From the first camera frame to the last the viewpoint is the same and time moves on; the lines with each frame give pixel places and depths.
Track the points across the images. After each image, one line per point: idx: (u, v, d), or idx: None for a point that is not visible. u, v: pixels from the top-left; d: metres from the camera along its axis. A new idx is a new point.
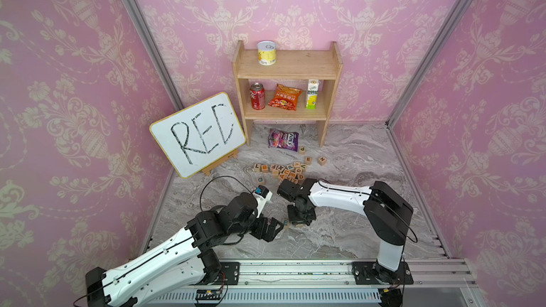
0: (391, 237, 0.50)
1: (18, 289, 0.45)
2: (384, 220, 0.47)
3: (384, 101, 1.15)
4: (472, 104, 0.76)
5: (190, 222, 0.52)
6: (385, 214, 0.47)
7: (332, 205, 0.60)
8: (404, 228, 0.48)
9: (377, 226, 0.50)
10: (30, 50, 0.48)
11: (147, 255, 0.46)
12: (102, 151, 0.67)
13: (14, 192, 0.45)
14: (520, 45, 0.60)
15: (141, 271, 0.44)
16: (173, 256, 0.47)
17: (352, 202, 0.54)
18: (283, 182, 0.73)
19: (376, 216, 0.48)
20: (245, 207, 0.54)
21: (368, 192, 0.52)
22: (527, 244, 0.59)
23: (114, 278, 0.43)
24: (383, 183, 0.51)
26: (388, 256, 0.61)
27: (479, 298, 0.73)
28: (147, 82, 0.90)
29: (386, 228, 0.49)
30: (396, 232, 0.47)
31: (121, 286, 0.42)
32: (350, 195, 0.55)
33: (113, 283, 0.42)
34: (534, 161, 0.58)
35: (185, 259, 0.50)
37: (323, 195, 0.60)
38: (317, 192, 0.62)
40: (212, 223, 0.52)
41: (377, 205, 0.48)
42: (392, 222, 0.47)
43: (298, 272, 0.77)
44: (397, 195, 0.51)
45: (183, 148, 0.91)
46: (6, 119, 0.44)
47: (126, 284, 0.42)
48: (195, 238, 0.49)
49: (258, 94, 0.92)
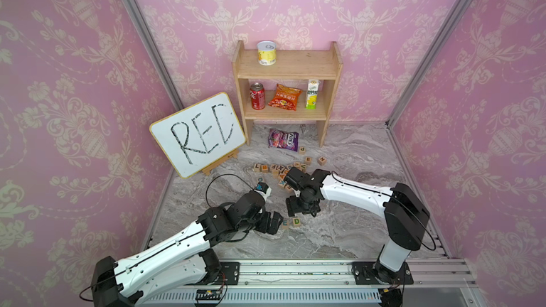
0: (406, 241, 0.49)
1: (18, 289, 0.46)
2: (403, 224, 0.45)
3: (384, 101, 1.15)
4: (472, 104, 0.76)
5: (201, 216, 0.53)
6: (405, 219, 0.45)
7: (345, 200, 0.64)
8: (420, 233, 0.46)
9: (392, 228, 0.49)
10: (30, 50, 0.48)
11: (158, 247, 0.47)
12: (102, 151, 0.67)
13: (14, 192, 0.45)
14: (520, 45, 0.60)
15: (154, 261, 0.45)
16: (185, 248, 0.48)
17: (372, 202, 0.51)
18: (290, 171, 0.69)
19: (395, 219, 0.46)
20: (254, 204, 0.56)
21: (389, 194, 0.49)
22: (527, 244, 0.59)
23: (126, 267, 0.43)
24: (405, 186, 0.49)
26: (394, 259, 0.61)
27: (479, 298, 0.73)
28: (146, 82, 0.90)
29: (403, 232, 0.47)
30: (414, 237, 0.46)
31: (134, 274, 0.42)
32: (370, 196, 0.51)
33: (125, 273, 0.42)
34: (535, 161, 0.58)
35: (194, 253, 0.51)
37: (338, 189, 0.57)
38: (331, 185, 0.59)
40: (222, 219, 0.53)
41: (397, 207, 0.46)
42: (409, 227, 0.45)
43: (298, 272, 0.77)
44: (417, 200, 0.49)
45: (184, 148, 0.92)
46: (6, 119, 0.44)
47: (139, 273, 0.43)
48: (205, 232, 0.50)
49: (258, 94, 0.92)
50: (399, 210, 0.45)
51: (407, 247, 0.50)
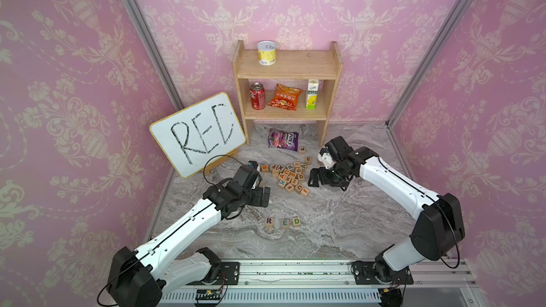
0: (427, 247, 0.47)
1: (18, 289, 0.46)
2: (435, 232, 0.43)
3: (384, 101, 1.15)
4: (472, 104, 0.76)
5: (206, 191, 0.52)
6: (439, 229, 0.43)
7: (382, 189, 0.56)
8: (448, 247, 0.45)
9: (420, 231, 0.47)
10: (30, 50, 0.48)
11: (172, 228, 0.47)
12: (102, 151, 0.67)
13: (14, 192, 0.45)
14: (520, 45, 0.60)
15: (175, 239, 0.45)
16: (200, 221, 0.49)
17: (411, 200, 0.49)
18: (333, 139, 0.69)
19: (429, 224, 0.44)
20: (250, 172, 0.61)
21: (434, 199, 0.46)
22: (527, 244, 0.59)
23: (148, 249, 0.43)
24: (453, 198, 0.45)
26: (400, 258, 0.60)
27: (479, 298, 0.73)
28: (146, 82, 0.90)
29: (429, 239, 0.45)
30: (439, 247, 0.44)
31: (159, 254, 0.42)
32: (411, 193, 0.48)
33: (149, 255, 0.42)
34: (535, 161, 0.58)
35: (207, 227, 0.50)
37: (379, 174, 0.55)
38: (373, 167, 0.56)
40: (225, 190, 0.57)
41: (438, 213, 0.43)
42: (441, 239, 0.43)
43: (298, 272, 0.77)
44: (461, 217, 0.45)
45: (184, 148, 0.92)
46: (7, 119, 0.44)
47: (164, 251, 0.43)
48: (215, 204, 0.53)
49: (258, 94, 0.92)
50: (438, 217, 0.43)
51: (425, 252, 0.48)
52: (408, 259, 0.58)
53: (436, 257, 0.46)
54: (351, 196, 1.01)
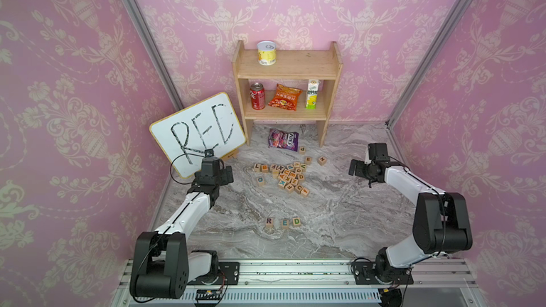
0: (423, 236, 0.48)
1: (18, 289, 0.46)
2: (426, 213, 0.47)
3: (384, 101, 1.15)
4: (472, 104, 0.76)
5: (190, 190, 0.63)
6: (432, 212, 0.46)
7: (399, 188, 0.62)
8: (446, 244, 0.45)
9: (418, 219, 0.50)
10: (30, 50, 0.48)
11: (178, 211, 0.53)
12: (102, 151, 0.67)
13: (14, 192, 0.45)
14: (520, 45, 0.60)
15: (185, 216, 0.51)
16: (198, 202, 0.58)
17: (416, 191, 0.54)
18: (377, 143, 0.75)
19: (423, 206, 0.48)
20: (212, 162, 0.69)
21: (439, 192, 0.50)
22: (527, 244, 0.59)
23: (168, 224, 0.48)
24: (459, 196, 0.47)
26: (400, 254, 0.61)
27: (479, 299, 0.73)
28: (146, 82, 0.90)
29: (423, 224, 0.48)
30: (429, 232, 0.46)
31: (178, 226, 0.47)
32: (419, 185, 0.54)
33: (170, 227, 0.47)
34: (535, 161, 0.58)
35: (203, 210, 0.59)
37: (397, 173, 0.63)
38: (394, 169, 0.64)
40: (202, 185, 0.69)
41: (433, 198, 0.47)
42: (432, 221, 0.46)
43: (298, 272, 0.77)
44: (467, 218, 0.46)
45: (183, 148, 0.91)
46: (7, 119, 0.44)
47: (181, 224, 0.48)
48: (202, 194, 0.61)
49: (258, 94, 0.92)
50: (432, 202, 0.47)
51: (424, 246, 0.48)
52: (406, 255, 0.59)
53: (429, 247, 0.46)
54: (351, 196, 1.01)
